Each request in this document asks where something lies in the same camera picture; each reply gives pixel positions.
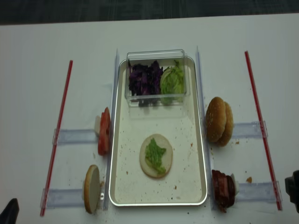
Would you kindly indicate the green lettuce leaf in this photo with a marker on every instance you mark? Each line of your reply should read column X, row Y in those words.
column 153, row 156

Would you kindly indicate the green lettuce pile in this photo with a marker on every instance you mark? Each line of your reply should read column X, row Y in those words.
column 172, row 80

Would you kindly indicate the tomato slice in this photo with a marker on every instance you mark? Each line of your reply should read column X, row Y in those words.
column 104, row 139

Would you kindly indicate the dark meat patty slices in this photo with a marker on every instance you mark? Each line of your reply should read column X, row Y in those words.
column 224, row 190

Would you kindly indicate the purple cabbage pile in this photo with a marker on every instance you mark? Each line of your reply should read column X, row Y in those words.
column 144, row 80

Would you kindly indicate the clear plastic container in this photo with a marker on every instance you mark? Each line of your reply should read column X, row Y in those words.
column 165, row 59

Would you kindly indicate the bottom bun on tray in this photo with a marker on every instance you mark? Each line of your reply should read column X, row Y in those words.
column 167, row 158

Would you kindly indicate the white metal tray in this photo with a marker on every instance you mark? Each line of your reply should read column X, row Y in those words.
column 186, row 182

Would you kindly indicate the white holder block left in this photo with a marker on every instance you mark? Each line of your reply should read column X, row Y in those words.
column 97, row 125

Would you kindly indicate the white holder block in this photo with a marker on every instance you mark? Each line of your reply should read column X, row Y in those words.
column 97, row 125
column 236, row 184

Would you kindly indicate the front sesame bun top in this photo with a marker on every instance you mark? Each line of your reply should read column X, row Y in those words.
column 215, row 119

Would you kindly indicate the sesame bun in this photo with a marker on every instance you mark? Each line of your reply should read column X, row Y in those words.
column 229, row 126
column 215, row 119

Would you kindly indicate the rear sesame bun top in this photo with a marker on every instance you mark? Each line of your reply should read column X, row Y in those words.
column 229, row 126

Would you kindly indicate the clear left upper crossbar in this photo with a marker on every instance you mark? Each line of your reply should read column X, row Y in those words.
column 74, row 136

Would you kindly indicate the clear crossbar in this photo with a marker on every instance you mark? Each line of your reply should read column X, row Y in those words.
column 256, row 192
column 254, row 129
column 74, row 136
column 62, row 198

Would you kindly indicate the bun half cut side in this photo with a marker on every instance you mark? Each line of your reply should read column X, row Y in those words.
column 91, row 189

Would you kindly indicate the clear right upper crossbar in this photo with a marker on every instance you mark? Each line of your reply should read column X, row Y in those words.
column 254, row 129

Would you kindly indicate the white holder block right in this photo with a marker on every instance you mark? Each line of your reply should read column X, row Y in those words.
column 236, row 184

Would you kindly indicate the clear left lower crossbar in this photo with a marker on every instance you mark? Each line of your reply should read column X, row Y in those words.
column 62, row 198

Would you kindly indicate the clear right lower crossbar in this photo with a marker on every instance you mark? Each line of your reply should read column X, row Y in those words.
column 256, row 192

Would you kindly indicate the right robot gripper tip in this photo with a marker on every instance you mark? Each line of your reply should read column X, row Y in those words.
column 292, row 187

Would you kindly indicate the robot gripper tip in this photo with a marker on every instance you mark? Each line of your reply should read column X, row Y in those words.
column 10, row 213
column 292, row 187

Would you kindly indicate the left robot gripper tip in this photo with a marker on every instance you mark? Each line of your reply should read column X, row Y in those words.
column 10, row 213

